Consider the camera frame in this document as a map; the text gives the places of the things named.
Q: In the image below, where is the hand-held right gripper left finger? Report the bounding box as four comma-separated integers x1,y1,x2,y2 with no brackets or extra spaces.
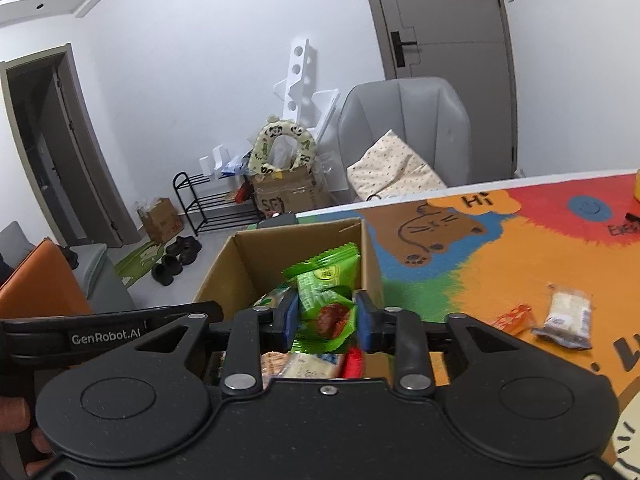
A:
132,291,301,394

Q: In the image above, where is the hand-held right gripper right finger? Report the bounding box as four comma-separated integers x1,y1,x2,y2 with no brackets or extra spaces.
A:
352,290,523,394

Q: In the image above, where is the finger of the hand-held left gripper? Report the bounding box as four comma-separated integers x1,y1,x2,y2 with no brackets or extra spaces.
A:
147,301,225,328

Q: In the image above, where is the red snack packet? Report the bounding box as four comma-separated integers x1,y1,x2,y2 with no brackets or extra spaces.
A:
342,346,363,378

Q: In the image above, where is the green striped snack packet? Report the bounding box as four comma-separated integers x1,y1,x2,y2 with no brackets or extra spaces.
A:
282,242,361,306

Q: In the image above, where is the person's left hand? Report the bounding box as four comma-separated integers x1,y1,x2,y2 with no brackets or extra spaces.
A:
0,396,55,476

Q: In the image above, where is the orange cushion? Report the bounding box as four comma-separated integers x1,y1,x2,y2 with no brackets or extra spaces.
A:
0,239,93,320

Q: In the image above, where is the grey sofa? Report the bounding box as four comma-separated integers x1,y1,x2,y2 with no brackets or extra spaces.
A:
0,220,136,318

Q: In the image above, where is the black shoe rack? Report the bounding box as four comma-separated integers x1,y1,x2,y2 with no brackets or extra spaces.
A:
172,171,261,237

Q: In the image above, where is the green floor mat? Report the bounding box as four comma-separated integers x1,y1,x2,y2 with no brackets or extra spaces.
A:
114,240,166,288

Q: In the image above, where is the small cardboard box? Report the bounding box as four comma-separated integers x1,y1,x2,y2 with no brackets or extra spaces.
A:
137,197,185,245

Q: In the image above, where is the printed cardboard box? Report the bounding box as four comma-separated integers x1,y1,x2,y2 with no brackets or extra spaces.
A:
250,162,323,223

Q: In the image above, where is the orange snack packet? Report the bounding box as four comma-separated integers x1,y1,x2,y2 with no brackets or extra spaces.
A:
487,304,536,335

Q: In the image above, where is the colourful printed table mat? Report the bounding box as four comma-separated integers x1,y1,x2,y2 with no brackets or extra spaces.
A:
296,167,640,480

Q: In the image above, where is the dotted cream cushion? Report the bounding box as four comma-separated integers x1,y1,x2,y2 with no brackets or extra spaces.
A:
346,129,447,203

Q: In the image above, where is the panda print neck pillow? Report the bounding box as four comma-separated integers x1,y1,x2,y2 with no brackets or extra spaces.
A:
248,115,318,177

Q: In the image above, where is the clear pale cake packet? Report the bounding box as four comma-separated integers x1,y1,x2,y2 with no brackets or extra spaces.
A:
532,284,593,351

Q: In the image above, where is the brown framed doorway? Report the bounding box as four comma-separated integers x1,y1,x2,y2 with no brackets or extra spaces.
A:
0,44,141,248

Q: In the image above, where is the grey chair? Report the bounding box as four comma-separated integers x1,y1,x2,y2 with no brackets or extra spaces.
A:
337,77,472,203

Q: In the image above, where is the white perforated rack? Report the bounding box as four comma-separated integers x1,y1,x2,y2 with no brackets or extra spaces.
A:
272,37,341,143

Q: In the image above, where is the grey door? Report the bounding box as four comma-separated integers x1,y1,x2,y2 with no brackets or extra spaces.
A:
360,0,518,181

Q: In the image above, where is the white plastic bracket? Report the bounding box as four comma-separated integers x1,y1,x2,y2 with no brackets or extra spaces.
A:
199,144,241,177

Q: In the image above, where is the black door handle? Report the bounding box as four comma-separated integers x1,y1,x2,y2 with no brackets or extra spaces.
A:
390,30,418,68

